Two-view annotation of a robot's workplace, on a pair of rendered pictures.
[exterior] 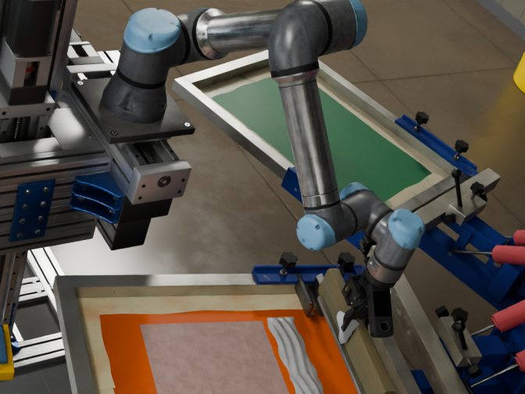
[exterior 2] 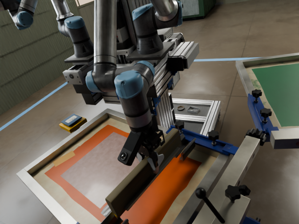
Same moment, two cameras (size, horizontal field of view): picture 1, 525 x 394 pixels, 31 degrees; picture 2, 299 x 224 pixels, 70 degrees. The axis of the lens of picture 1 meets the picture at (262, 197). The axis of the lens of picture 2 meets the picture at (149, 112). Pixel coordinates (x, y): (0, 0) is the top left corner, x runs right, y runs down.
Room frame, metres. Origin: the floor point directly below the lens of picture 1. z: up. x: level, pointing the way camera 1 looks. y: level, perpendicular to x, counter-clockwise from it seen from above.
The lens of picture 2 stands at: (1.49, -0.82, 1.64)
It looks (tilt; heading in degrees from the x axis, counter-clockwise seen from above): 33 degrees down; 78
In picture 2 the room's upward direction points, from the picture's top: 14 degrees counter-clockwise
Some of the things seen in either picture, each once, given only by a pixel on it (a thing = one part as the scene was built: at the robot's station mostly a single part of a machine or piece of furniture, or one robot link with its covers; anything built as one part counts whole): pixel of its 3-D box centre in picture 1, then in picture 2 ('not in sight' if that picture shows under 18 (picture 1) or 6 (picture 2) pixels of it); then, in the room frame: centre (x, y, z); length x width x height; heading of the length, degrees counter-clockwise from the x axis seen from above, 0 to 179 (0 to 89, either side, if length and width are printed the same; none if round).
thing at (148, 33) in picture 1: (151, 44); (145, 19); (1.84, 0.36, 1.42); 0.13 x 0.12 x 0.14; 147
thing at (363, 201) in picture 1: (359, 211); (135, 78); (1.61, -0.20, 1.37); 0.11 x 0.11 x 0.08; 57
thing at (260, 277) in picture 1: (308, 281); (196, 142); (1.80, -0.18, 0.98); 0.30 x 0.05 x 0.07; 121
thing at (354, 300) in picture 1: (370, 289); (145, 134); (1.57, -0.29, 1.21); 0.09 x 0.08 x 0.12; 31
